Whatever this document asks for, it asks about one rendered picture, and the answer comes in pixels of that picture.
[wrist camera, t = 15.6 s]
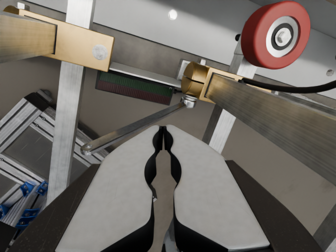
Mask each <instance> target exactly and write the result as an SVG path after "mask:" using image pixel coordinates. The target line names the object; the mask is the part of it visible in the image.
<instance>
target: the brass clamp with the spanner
mask: <svg viewBox="0 0 336 252"><path fill-rule="evenodd" d="M205 64H206V60H202V59H199V58H198V59H197V62H194V61H191V62H190V63H189V64H188V65H187V66H186V68H185V70H184V73H183V75H185V76H182V80H181V91H182V93H183V94H188V95H192V96H195V97H196V98H197V99H199V100H201V101H205V102H209V103H213V104H216V103H214V102H213V101H211V100H210V99H208V98H207V97H206V96H205V95H206V93H207V90H208V87H209V84H210V81H211V78H212V76H213V74H217V75H220V76H223V77H227V78H230V79H234V80H236V81H238V80H239V79H240V80H242V78H246V79H250V78H247V77H244V76H240V75H237V74H234V73H231V72H227V71H224V70H220V69H217V68H214V67H211V66H207V65H205ZM250 80H253V79H250ZM253 81H256V80H253ZM247 85H250V84H247ZM250 86H253V85H250ZM253 87H256V88H258V89H261V90H264V91H267V92H270V93H271V90H269V89H264V88H260V87H257V86H253Z"/></svg>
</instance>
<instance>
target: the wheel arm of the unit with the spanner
mask: <svg viewBox="0 0 336 252"><path fill-rule="evenodd" d="M242 31H243V29H242ZM241 35H242V32H241V34H240V37H239V40H238V42H237V45H236V48H235V50H234V56H233V58H232V61H231V64H230V66H229V69H228V72H230V73H233V74H236V75H239V76H243V77H246V78H249V79H253V77H254V74H255V72H256V70H257V66H254V65H252V64H251V63H249V62H248V61H247V60H246V58H245V57H244V55H243V52H242V49H241ZM235 119H236V117H235V116H233V115H232V114H230V113H229V112H227V111H226V110H224V109H223V108H221V107H220V106H219V105H217V104H215V106H214V109H213V111H212V114H211V117H210V119H209V122H208V125H207V127H206V130H205V133H204V135H203V138H202V142H204V143H206V144H207V145H209V146H210V147H212V148H213V149H214V150H216V151H217V152H218V153H219V154H221V152H222V150H223V148H224V145H225V143H226V141H227V138H228V136H229V133H230V131H231V129H232V126H233V124H234V122H235ZM168 232H169V236H170V240H171V242H175V231H174V216H173V217H172V220H171V223H170V225H169V228H168Z"/></svg>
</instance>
